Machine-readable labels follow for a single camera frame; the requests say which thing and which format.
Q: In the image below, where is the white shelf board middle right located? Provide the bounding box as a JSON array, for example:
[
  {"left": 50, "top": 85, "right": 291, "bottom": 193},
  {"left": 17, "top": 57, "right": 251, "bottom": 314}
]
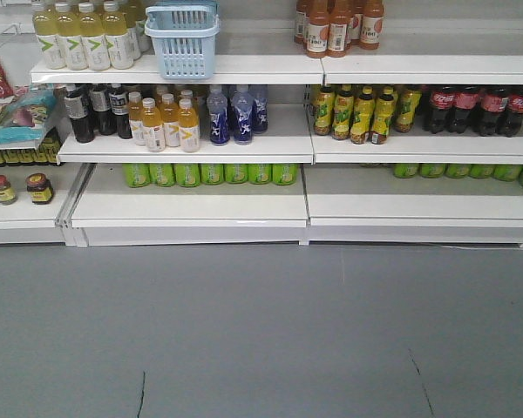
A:
[{"left": 311, "top": 123, "right": 523, "bottom": 165}]

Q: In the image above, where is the dark tea bottle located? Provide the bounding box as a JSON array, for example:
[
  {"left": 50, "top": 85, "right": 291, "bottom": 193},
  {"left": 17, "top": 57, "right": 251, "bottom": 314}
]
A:
[
  {"left": 64, "top": 84, "right": 95, "bottom": 143},
  {"left": 89, "top": 84, "right": 116, "bottom": 135},
  {"left": 109, "top": 83, "right": 132, "bottom": 139}
]

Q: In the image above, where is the white shelf board upper right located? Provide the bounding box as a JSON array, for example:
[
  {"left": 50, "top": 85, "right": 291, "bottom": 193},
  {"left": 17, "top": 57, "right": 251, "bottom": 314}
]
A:
[{"left": 322, "top": 21, "right": 523, "bottom": 85}]

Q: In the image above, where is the orange C100 drink bottle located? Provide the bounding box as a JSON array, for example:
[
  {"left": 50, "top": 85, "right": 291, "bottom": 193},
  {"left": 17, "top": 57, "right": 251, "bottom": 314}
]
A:
[
  {"left": 359, "top": 0, "right": 384, "bottom": 50},
  {"left": 326, "top": 0, "right": 352, "bottom": 57},
  {"left": 306, "top": 0, "right": 330, "bottom": 58}
]

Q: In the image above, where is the white shelf board upper left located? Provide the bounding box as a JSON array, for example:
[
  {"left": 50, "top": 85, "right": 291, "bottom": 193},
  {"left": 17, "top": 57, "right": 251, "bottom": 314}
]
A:
[{"left": 30, "top": 28, "right": 323, "bottom": 84}]

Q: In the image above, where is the blue sports drink bottle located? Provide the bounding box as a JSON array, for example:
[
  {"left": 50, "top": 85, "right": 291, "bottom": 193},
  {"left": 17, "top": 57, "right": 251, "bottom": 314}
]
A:
[
  {"left": 232, "top": 84, "right": 254, "bottom": 145},
  {"left": 248, "top": 84, "right": 268, "bottom": 133},
  {"left": 207, "top": 84, "right": 230, "bottom": 145}
]

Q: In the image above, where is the white shelf board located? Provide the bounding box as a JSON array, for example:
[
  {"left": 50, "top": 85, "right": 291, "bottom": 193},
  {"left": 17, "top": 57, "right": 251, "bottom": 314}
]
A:
[
  {"left": 304, "top": 164, "right": 523, "bottom": 228},
  {"left": 71, "top": 164, "right": 308, "bottom": 227},
  {"left": 30, "top": 28, "right": 323, "bottom": 84},
  {"left": 311, "top": 123, "right": 523, "bottom": 165},
  {"left": 322, "top": 21, "right": 523, "bottom": 85},
  {"left": 58, "top": 104, "right": 313, "bottom": 164}
]

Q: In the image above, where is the white shelf board bottom right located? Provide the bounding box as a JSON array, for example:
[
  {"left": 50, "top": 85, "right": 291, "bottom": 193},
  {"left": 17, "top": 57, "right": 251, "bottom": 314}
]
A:
[{"left": 304, "top": 164, "right": 523, "bottom": 228}]

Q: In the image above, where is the orange juice bottle white label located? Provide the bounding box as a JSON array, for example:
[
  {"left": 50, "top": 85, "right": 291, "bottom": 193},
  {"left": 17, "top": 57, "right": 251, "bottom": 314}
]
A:
[
  {"left": 178, "top": 98, "right": 200, "bottom": 152},
  {"left": 141, "top": 98, "right": 166, "bottom": 152},
  {"left": 160, "top": 93, "right": 180, "bottom": 147}
]

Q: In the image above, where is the white shelf board bottom left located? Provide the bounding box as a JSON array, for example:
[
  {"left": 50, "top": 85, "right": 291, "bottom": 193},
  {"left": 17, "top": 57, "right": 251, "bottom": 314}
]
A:
[{"left": 71, "top": 164, "right": 308, "bottom": 227}]

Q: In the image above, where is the white shelf board middle left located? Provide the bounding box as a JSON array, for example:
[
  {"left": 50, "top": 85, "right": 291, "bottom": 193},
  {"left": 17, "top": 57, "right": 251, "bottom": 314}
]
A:
[{"left": 58, "top": 104, "right": 313, "bottom": 164}]

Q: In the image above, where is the light blue plastic basket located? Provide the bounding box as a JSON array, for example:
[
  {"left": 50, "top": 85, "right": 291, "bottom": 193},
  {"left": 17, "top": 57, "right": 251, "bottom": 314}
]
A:
[{"left": 145, "top": 1, "right": 221, "bottom": 80}]

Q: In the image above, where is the yellow lemon tea bottle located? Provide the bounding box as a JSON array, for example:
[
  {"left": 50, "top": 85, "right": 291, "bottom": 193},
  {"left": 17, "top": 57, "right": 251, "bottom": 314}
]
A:
[
  {"left": 350, "top": 85, "right": 375, "bottom": 145},
  {"left": 311, "top": 84, "right": 335, "bottom": 136},
  {"left": 331, "top": 84, "right": 354, "bottom": 140},
  {"left": 370, "top": 85, "right": 395, "bottom": 145}
]

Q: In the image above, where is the pale yellow drink bottle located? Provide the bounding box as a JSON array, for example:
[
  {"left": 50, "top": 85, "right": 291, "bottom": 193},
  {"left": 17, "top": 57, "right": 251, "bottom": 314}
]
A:
[
  {"left": 31, "top": 2, "right": 66, "bottom": 70},
  {"left": 55, "top": 2, "right": 88, "bottom": 71},
  {"left": 78, "top": 2, "right": 111, "bottom": 71},
  {"left": 102, "top": 1, "right": 134, "bottom": 70}
]

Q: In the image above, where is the red lid sauce jar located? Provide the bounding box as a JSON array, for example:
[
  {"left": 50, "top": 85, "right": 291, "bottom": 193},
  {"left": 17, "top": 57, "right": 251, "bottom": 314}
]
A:
[
  {"left": 0, "top": 175, "right": 17, "bottom": 206},
  {"left": 25, "top": 172, "right": 54, "bottom": 205}
]

